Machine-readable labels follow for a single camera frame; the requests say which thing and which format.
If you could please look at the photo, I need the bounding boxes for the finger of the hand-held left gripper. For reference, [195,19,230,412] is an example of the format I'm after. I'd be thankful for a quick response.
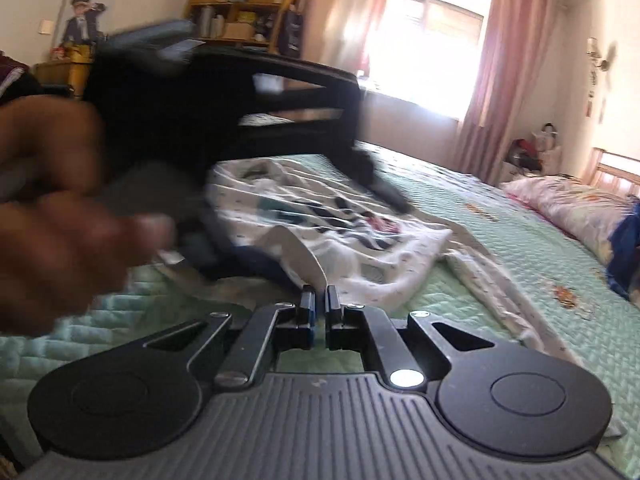
[332,142,416,213]

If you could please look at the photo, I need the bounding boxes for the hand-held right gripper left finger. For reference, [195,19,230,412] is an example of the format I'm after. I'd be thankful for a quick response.
[145,284,317,391]

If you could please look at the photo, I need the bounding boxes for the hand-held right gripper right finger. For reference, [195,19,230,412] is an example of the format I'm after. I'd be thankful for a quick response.
[325,285,496,389]

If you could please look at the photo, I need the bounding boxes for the white printed long-sleeve shirt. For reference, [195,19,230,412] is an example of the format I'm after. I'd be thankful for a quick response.
[152,157,581,361]

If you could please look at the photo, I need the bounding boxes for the person's left hand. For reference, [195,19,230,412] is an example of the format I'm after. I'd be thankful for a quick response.
[0,97,178,336]

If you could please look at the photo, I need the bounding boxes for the yellow wooden desk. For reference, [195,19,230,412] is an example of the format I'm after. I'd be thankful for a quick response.
[32,45,96,98]

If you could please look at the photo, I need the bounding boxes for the wooden bookshelf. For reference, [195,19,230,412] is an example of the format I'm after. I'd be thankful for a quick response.
[185,0,311,53]

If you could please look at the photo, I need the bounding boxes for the window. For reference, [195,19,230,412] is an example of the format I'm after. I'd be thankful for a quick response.
[360,0,496,121]

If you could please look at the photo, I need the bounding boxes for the green quilted bee bedspread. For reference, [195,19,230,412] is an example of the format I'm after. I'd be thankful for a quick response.
[0,152,640,441]

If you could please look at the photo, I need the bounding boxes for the dark blue bag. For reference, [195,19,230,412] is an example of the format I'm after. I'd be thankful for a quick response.
[277,5,305,58]

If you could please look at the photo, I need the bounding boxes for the plush doll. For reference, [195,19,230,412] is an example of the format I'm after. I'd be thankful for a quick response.
[505,122,563,181]

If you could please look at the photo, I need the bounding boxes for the floral pillow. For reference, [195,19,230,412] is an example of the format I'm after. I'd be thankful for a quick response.
[502,175,638,261]

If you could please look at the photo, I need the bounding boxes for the hanging ornament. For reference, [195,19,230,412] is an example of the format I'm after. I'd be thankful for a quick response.
[582,65,608,121]

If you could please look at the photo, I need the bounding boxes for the wooden headboard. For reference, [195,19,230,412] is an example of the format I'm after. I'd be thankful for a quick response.
[590,147,640,196]

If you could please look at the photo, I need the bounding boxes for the blue garment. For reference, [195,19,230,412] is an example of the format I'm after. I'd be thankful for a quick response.
[605,200,640,306]

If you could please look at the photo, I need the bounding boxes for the wall poster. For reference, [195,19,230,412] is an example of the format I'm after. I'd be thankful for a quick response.
[57,0,108,56]

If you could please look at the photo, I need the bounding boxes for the wall lamp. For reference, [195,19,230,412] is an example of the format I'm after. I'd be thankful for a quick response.
[585,37,618,73]

